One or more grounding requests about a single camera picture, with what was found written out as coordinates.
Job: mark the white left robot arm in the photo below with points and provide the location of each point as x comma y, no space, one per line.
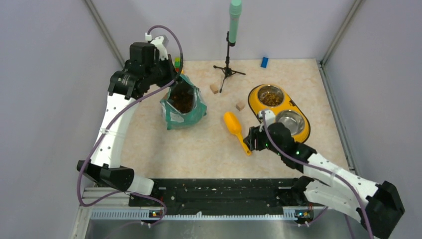
105,166

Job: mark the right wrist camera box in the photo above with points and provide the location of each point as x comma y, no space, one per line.
266,117

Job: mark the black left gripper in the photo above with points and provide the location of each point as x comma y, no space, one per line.
170,66

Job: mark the rectangular wooden block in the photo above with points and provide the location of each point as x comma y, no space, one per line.
214,88

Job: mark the black tripod stand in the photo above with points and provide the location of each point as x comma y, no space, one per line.
228,72

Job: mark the yellow double pet bowl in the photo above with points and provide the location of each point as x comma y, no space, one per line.
286,111

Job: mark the green cylinder on stand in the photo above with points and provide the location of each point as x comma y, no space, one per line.
235,10

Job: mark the small wooden cube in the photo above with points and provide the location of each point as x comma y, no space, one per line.
240,106

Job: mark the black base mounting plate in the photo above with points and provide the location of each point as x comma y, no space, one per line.
229,197

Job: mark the brown pet food kibble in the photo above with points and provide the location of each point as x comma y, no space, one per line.
182,98

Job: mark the colourful toy block stack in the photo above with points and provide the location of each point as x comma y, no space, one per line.
178,64

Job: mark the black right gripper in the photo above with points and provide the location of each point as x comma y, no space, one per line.
250,141

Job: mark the yellow plastic scoop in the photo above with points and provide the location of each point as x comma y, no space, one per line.
234,127

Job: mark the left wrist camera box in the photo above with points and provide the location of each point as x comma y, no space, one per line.
160,42

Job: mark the blue small object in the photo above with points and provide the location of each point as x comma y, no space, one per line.
264,62

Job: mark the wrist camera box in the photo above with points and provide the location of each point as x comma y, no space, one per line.
160,42
266,117

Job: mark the green pet food bag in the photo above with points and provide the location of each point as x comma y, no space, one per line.
176,120

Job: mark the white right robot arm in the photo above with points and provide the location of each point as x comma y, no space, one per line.
378,207

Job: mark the aluminium front rail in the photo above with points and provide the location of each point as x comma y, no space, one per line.
152,208

